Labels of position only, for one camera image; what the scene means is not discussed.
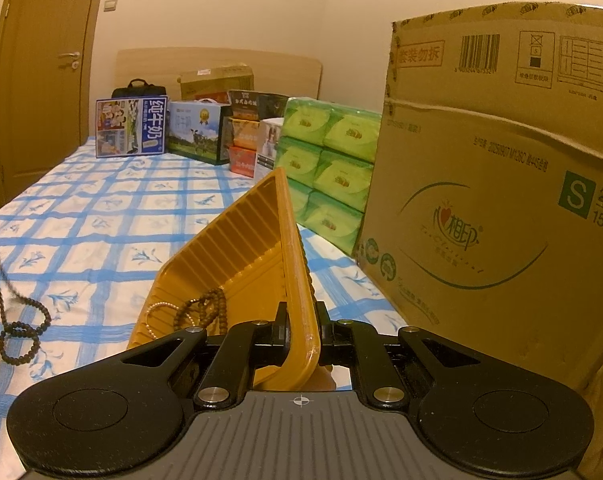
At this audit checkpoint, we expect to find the dark snack box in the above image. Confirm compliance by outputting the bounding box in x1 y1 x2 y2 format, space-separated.
226 90 289 121

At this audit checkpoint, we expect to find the red snack box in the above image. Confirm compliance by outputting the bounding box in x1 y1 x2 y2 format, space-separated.
228 146 259 179

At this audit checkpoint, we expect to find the small brown cardboard box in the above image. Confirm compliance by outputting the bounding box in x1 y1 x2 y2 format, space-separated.
178 64 255 102

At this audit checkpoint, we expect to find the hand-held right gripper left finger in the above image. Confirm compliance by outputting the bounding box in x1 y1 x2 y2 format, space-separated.
89 301 293 411

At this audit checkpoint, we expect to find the green white milk gift box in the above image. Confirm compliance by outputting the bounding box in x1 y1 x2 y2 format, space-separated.
166 99 232 166

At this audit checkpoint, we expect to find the blue checked bed sheet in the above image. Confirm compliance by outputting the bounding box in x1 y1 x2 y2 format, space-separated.
0 137 407 421

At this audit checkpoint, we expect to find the blue milk carton box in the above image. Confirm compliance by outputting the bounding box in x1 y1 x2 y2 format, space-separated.
95 96 170 159

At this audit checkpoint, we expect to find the white product box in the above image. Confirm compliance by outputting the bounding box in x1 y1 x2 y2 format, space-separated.
254 117 283 181

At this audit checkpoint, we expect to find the pale bead bracelet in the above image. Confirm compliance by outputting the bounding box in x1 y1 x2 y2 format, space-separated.
144 301 187 344

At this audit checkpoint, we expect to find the orange snack box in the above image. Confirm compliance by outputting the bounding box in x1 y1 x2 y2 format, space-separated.
224 116 263 151

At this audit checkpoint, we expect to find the stack of green tissue packs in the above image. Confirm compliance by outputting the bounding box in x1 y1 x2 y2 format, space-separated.
273 96 383 257

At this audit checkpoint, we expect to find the brown bead bracelet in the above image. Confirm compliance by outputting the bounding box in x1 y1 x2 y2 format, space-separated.
174 289 228 337

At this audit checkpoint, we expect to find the wooden headboard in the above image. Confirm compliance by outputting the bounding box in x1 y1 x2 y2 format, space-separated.
116 47 325 102

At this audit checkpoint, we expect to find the large printed cardboard box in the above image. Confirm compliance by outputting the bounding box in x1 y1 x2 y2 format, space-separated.
354 0 603 397

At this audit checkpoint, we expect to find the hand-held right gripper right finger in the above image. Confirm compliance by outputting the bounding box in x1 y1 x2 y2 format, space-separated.
317 301 512 411

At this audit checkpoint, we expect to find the wooden door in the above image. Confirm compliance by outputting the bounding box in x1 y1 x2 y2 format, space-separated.
0 0 110 207

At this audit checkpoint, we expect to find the black bag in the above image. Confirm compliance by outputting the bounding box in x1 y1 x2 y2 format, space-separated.
112 79 166 101

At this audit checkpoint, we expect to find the yellow plastic tray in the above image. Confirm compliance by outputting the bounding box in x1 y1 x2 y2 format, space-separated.
126 167 332 392

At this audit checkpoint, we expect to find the long dark bead necklace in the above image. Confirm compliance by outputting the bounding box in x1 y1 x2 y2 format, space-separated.
0 220 52 366

